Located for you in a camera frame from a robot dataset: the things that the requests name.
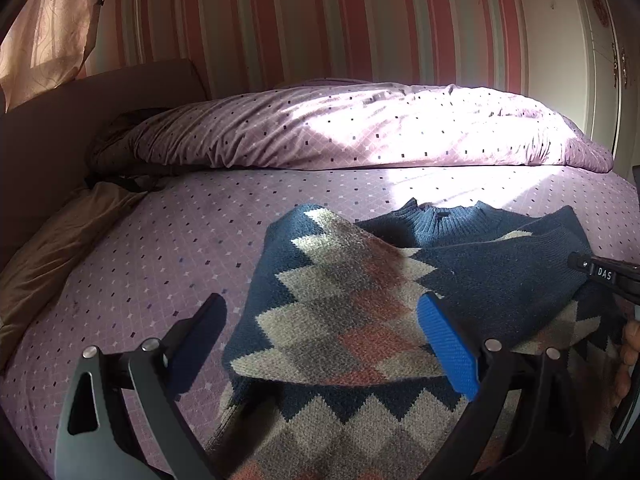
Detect person's right hand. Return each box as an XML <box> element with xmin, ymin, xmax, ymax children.
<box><xmin>616</xmin><ymin>316</ymin><xmax>640</xmax><ymax>403</ymax></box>

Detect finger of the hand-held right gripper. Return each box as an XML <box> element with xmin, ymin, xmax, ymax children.
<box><xmin>567</xmin><ymin>252</ymin><xmax>640</xmax><ymax>307</ymax></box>

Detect white wardrobe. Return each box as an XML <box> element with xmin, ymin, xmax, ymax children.
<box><xmin>520</xmin><ymin>0</ymin><xmax>640</xmax><ymax>173</ymax></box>

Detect tan pillow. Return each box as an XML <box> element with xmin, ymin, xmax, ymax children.
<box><xmin>0</xmin><ymin>180</ymin><xmax>151</xmax><ymax>376</ymax></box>

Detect peach curtain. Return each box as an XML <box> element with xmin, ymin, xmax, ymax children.
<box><xmin>0</xmin><ymin>0</ymin><xmax>108</xmax><ymax>112</ymax></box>

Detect pink padded headboard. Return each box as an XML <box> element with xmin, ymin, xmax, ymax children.
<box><xmin>0</xmin><ymin>58</ymin><xmax>211</xmax><ymax>271</ymax></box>

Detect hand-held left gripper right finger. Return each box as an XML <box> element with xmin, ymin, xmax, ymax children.
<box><xmin>416</xmin><ymin>291</ymin><xmax>589</xmax><ymax>480</ymax></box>

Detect blue patterned knit sweater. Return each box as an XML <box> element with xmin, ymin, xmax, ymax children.
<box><xmin>207</xmin><ymin>199</ymin><xmax>632</xmax><ymax>480</ymax></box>

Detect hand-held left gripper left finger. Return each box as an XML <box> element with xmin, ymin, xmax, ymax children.
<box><xmin>54</xmin><ymin>292</ymin><xmax>228</xmax><ymax>480</ymax></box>

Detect dark cloth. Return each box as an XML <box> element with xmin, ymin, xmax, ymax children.
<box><xmin>86</xmin><ymin>107</ymin><xmax>173</xmax><ymax>192</ymax></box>

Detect bed with purple dotted sheet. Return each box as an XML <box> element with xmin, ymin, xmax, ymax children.
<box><xmin>0</xmin><ymin>164</ymin><xmax>640</xmax><ymax>480</ymax></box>

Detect purple dotted duvet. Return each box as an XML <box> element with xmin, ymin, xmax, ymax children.
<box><xmin>90</xmin><ymin>78</ymin><xmax>615</xmax><ymax>175</ymax></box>

